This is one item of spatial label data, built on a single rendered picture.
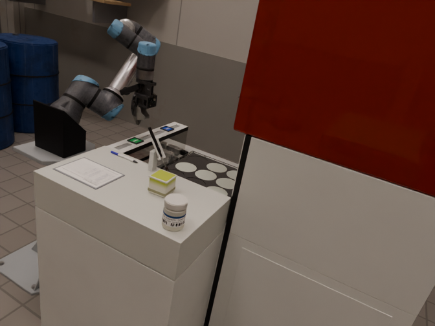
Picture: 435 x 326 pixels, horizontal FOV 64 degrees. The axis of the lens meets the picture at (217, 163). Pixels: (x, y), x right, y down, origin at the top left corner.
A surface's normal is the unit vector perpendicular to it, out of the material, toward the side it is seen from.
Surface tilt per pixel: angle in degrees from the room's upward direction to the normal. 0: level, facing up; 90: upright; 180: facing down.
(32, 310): 0
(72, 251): 90
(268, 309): 90
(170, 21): 90
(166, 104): 90
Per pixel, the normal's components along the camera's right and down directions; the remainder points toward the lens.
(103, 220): -0.45, 0.30
